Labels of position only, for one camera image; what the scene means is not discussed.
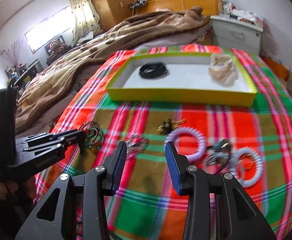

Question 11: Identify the dark beaded bracelet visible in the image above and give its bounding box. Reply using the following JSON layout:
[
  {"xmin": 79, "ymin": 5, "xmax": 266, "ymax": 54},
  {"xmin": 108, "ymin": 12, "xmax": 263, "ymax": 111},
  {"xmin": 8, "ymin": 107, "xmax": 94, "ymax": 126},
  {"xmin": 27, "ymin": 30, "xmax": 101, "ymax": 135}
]
[{"xmin": 79, "ymin": 120, "xmax": 104, "ymax": 153}]

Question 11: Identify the black hair tie with beads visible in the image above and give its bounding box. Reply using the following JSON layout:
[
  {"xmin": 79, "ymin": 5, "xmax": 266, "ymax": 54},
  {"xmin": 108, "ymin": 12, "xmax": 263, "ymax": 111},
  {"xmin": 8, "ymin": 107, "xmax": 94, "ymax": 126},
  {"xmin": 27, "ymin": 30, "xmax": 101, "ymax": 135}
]
[{"xmin": 202, "ymin": 139, "xmax": 234, "ymax": 176}]

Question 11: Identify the light blue spiral hair tie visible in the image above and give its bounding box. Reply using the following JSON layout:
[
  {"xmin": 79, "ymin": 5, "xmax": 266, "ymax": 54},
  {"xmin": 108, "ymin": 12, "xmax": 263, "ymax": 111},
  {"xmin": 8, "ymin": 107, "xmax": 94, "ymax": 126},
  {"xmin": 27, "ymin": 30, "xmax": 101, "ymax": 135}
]
[{"xmin": 229, "ymin": 147, "xmax": 264, "ymax": 189}]

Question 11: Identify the purple spiral hair tie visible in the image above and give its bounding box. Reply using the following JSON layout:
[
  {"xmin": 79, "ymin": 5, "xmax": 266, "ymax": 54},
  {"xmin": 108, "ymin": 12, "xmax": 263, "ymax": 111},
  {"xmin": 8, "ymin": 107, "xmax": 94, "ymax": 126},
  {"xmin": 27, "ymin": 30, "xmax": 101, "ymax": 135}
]
[{"xmin": 164, "ymin": 126, "xmax": 208, "ymax": 163}]

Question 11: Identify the pink rhinestone hair clip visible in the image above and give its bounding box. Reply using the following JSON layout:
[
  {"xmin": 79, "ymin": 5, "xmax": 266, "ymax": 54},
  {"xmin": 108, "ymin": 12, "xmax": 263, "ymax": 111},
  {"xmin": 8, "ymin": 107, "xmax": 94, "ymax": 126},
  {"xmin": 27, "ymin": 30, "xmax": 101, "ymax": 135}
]
[{"xmin": 126, "ymin": 134, "xmax": 149, "ymax": 156}]

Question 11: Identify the gold black brooch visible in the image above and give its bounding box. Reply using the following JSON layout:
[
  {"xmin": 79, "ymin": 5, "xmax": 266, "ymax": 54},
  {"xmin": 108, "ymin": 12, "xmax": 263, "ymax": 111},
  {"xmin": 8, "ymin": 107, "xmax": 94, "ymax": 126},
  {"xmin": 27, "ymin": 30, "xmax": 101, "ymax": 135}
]
[{"xmin": 157, "ymin": 119, "xmax": 185, "ymax": 135}]

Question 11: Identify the framed teddy picture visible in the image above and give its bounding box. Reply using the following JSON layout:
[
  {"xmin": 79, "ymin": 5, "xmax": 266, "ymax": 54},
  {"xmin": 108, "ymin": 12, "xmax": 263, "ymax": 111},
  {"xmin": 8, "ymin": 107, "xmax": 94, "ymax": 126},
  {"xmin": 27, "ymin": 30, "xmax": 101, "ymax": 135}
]
[{"xmin": 45, "ymin": 35, "xmax": 67, "ymax": 60}]

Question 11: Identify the black wristband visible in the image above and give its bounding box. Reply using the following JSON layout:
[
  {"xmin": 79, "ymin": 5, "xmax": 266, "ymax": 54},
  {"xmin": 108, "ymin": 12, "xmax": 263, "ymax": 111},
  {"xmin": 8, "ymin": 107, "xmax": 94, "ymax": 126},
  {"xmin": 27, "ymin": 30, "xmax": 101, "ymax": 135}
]
[{"xmin": 139, "ymin": 62, "xmax": 167, "ymax": 79}]

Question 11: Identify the patterned curtain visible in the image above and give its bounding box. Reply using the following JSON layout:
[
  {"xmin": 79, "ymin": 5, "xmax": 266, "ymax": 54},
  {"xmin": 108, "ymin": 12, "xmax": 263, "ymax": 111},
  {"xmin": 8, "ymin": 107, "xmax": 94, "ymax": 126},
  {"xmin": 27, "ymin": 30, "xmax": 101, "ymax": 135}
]
[{"xmin": 68, "ymin": 0, "xmax": 101, "ymax": 46}]

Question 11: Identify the yellow green shallow tray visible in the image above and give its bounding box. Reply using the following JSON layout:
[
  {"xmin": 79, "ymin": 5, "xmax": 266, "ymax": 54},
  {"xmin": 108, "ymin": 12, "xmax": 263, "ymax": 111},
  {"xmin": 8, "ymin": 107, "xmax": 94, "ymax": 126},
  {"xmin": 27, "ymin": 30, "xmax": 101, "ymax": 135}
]
[{"xmin": 106, "ymin": 53, "xmax": 257, "ymax": 107}]

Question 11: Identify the cream claw hair clip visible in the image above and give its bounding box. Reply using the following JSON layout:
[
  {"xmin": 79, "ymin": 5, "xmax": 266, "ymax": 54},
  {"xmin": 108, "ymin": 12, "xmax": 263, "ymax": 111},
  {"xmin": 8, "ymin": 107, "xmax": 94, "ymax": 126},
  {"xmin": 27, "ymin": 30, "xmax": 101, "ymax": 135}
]
[{"xmin": 208, "ymin": 54, "xmax": 237, "ymax": 87}]

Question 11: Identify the brown patterned blanket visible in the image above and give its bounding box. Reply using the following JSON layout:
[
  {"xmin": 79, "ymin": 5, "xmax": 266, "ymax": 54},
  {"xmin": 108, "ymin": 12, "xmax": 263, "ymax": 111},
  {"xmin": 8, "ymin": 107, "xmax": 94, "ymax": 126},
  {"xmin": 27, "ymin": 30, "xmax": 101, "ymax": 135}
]
[{"xmin": 15, "ymin": 6, "xmax": 210, "ymax": 134}]

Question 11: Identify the orange box on floor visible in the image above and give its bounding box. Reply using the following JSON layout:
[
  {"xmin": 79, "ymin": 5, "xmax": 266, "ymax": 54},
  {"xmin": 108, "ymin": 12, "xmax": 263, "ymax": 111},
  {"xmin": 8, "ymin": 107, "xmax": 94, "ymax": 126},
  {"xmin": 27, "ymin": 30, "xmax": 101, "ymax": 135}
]
[{"xmin": 261, "ymin": 56, "xmax": 289, "ymax": 81}]

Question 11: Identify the white nightstand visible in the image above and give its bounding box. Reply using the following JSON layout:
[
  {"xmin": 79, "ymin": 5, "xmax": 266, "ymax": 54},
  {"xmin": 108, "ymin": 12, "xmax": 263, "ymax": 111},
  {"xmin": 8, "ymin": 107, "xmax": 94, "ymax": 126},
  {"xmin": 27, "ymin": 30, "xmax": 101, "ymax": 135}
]
[{"xmin": 210, "ymin": 15, "xmax": 263, "ymax": 55}]

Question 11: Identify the clutter on nightstand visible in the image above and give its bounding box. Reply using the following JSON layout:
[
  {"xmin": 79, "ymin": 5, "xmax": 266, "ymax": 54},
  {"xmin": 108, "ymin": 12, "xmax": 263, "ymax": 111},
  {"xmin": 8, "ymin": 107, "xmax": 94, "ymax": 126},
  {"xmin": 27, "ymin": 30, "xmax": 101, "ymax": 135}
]
[{"xmin": 220, "ymin": 2, "xmax": 265, "ymax": 27}]

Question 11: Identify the wooden headboard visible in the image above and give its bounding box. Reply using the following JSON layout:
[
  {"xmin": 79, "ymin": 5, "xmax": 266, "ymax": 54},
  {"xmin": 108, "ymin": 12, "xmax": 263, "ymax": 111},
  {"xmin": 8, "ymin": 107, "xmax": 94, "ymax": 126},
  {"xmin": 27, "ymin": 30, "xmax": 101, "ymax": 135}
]
[{"xmin": 134, "ymin": 0, "xmax": 222, "ymax": 16}]

